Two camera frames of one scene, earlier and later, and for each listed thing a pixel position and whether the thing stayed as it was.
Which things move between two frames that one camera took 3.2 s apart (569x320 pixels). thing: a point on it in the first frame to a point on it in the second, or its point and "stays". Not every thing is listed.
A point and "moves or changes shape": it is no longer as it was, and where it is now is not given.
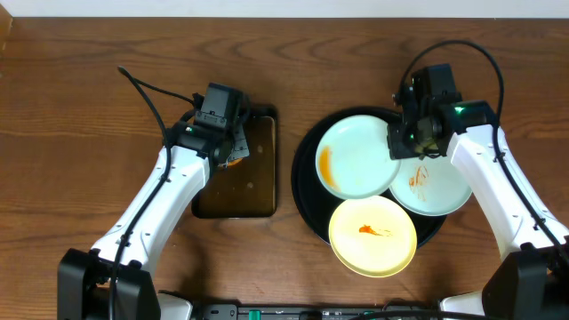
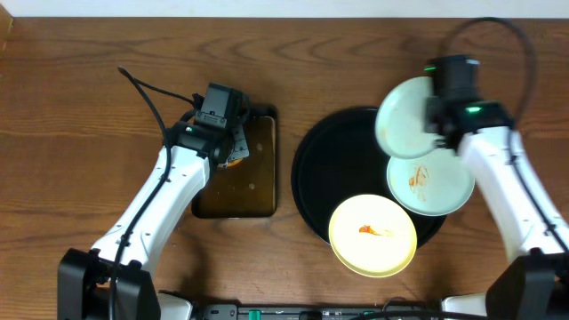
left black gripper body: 236,142 stays
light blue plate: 430,186 stays
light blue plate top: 353,157 moves or changes shape
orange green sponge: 234,161 stays
